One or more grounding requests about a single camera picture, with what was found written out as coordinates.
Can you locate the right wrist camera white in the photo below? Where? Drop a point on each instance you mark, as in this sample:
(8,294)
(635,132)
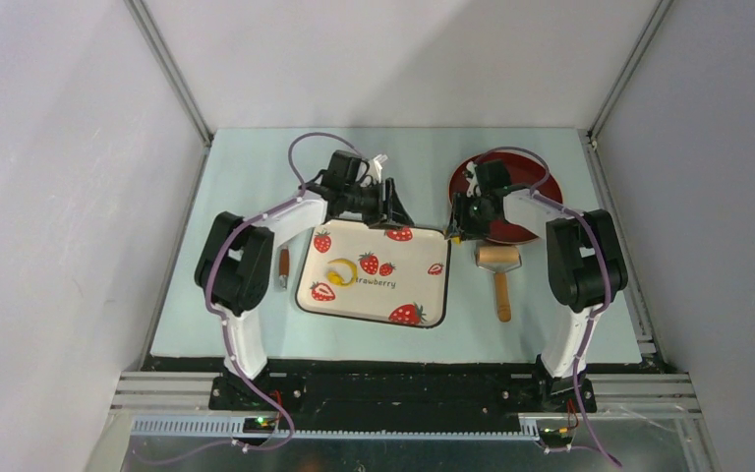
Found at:
(470,175)

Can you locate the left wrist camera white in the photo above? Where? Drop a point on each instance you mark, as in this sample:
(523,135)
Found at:
(376,164)

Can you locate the metal scraper wooden handle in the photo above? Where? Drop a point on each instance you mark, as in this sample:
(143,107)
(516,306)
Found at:
(283,268)

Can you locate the round red plate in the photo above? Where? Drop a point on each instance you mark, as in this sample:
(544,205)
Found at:
(534,169)

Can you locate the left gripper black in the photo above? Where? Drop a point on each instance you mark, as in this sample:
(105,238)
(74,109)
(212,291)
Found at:
(395,214)

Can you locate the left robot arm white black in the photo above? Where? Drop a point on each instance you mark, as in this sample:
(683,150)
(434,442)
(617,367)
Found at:
(234,269)

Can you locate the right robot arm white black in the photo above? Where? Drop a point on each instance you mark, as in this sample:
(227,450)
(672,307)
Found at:
(585,266)

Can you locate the aluminium frame rail front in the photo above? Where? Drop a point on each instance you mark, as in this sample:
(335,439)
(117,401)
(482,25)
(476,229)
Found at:
(176,405)

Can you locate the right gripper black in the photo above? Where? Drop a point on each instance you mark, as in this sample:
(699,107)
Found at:
(460,221)

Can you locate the yellow dough trim scrap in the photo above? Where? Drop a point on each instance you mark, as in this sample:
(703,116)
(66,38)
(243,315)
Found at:
(341,272)

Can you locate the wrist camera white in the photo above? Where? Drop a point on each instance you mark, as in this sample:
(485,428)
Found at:
(470,175)
(376,164)

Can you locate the strawberry pattern white tray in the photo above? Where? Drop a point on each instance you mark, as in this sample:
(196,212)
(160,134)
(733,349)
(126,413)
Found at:
(402,274)

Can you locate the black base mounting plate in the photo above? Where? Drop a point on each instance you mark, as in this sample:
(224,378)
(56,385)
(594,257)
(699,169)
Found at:
(386,397)

